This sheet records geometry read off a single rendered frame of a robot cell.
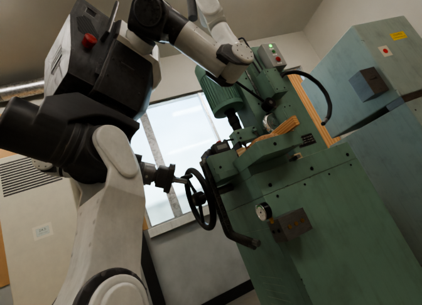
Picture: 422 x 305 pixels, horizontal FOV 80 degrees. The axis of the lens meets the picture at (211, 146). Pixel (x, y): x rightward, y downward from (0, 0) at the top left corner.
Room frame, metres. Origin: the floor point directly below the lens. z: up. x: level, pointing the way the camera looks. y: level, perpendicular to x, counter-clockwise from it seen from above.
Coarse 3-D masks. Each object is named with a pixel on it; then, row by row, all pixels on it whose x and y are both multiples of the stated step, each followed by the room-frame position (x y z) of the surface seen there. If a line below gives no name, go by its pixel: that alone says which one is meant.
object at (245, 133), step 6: (252, 126) 1.28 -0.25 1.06; (234, 132) 1.23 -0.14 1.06; (240, 132) 1.24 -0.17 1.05; (246, 132) 1.26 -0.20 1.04; (234, 138) 1.25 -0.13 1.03; (240, 138) 1.23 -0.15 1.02; (246, 138) 1.25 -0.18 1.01; (252, 138) 1.27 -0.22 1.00; (234, 144) 1.27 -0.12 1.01; (246, 144) 1.28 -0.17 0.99
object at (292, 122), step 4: (292, 116) 0.92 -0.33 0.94; (288, 120) 0.95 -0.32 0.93; (292, 120) 0.93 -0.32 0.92; (296, 120) 0.93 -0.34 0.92; (284, 124) 0.97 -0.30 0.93; (288, 124) 0.95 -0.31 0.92; (292, 124) 0.94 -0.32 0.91; (296, 124) 0.92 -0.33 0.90; (280, 128) 1.00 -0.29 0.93; (284, 128) 0.98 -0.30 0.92; (288, 128) 0.96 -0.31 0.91; (292, 128) 0.95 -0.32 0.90; (272, 132) 1.05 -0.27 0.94; (276, 132) 1.03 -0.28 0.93; (280, 132) 1.01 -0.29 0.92; (284, 132) 0.99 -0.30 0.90
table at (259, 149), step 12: (288, 132) 0.98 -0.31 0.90; (252, 144) 0.94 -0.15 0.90; (264, 144) 0.93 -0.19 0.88; (276, 144) 0.94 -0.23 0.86; (288, 144) 0.97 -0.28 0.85; (300, 144) 1.02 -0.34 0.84; (240, 156) 1.04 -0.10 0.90; (252, 156) 0.97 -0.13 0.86; (264, 156) 0.94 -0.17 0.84; (276, 156) 1.07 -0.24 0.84; (240, 168) 1.08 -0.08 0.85; (216, 180) 1.10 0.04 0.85; (228, 180) 1.18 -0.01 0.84
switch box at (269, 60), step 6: (264, 48) 1.25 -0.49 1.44; (276, 48) 1.28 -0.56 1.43; (258, 54) 1.30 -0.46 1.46; (264, 54) 1.26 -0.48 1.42; (270, 54) 1.25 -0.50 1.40; (264, 60) 1.28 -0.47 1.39; (270, 60) 1.25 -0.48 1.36; (276, 60) 1.26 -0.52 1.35; (282, 60) 1.28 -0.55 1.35; (264, 66) 1.30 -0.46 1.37; (270, 66) 1.26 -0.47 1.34; (276, 66) 1.25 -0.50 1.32; (282, 66) 1.28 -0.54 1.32
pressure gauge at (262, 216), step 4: (260, 204) 0.94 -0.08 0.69; (264, 204) 0.93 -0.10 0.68; (256, 208) 0.97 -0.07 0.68; (260, 208) 0.94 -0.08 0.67; (264, 208) 0.92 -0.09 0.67; (268, 208) 0.93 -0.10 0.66; (256, 212) 0.97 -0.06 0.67; (264, 212) 0.93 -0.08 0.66; (268, 212) 0.93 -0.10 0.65; (260, 216) 0.96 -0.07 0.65; (264, 216) 0.94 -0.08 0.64; (268, 216) 0.93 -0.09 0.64; (272, 216) 0.96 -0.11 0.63; (264, 220) 0.94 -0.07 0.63; (272, 220) 0.95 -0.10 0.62
